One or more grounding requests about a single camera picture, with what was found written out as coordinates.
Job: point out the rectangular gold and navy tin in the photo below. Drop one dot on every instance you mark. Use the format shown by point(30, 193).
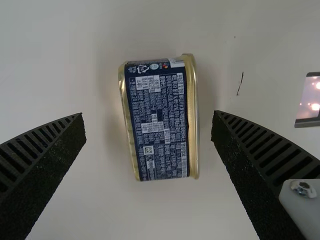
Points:
point(157, 120)

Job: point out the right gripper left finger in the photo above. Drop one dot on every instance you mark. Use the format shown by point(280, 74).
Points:
point(37, 165)

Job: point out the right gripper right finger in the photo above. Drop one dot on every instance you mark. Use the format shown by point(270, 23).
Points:
point(262, 170)

